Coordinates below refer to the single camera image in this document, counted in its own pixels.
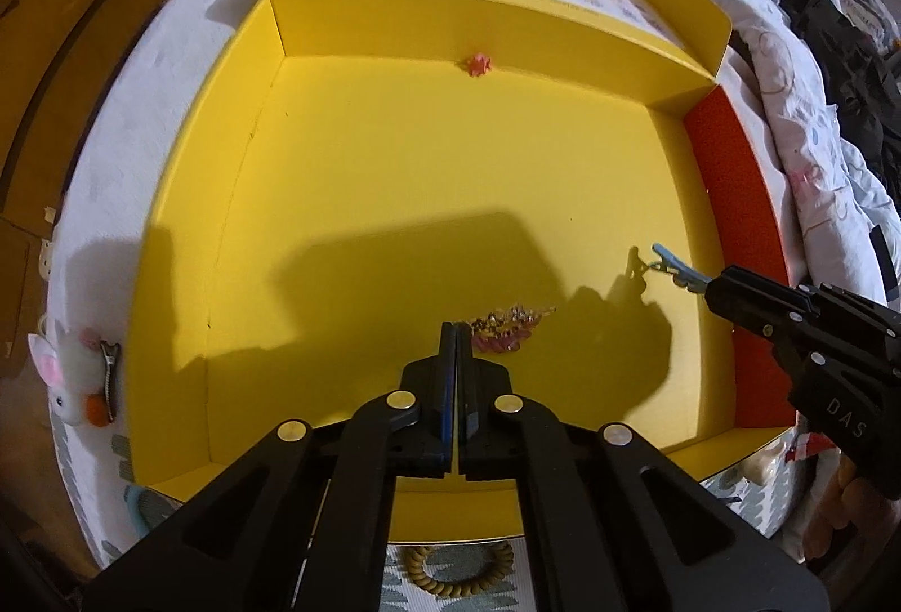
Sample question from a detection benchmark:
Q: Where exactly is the white printed quilt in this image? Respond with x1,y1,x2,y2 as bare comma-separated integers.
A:
634,0,901,307

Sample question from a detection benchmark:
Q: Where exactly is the person's right hand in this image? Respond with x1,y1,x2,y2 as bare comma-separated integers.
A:
802,457,896,565

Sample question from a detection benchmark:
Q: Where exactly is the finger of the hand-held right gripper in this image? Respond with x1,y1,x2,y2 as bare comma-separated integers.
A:
704,265,821,347

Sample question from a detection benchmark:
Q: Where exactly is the yellow cardboard box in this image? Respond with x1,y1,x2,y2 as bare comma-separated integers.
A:
127,0,800,546

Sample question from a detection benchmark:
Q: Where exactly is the brown wooden cabinet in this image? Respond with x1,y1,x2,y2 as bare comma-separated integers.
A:
0,0,226,374

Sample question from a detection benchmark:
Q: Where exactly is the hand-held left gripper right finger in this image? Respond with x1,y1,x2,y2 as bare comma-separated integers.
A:
456,325,832,612

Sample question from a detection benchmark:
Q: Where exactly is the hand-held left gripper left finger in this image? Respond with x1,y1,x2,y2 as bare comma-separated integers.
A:
83,322,458,612

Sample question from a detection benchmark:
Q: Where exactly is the blue hair clip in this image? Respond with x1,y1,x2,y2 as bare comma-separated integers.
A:
651,242,712,291

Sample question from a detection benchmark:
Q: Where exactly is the pink crystal hair clip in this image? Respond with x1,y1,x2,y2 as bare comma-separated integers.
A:
465,302,559,354

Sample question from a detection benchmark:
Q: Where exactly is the white gourd ornament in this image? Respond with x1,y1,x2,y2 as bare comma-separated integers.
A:
744,443,796,488

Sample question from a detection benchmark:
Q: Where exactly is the white bunny hair clip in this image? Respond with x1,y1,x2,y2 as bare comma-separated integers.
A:
28,327,124,427

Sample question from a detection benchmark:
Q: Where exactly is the brown spiral hair tie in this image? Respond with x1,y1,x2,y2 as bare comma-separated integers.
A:
401,542,515,599

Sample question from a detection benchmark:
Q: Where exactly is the black garment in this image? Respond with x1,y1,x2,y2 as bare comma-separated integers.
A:
780,0,901,177

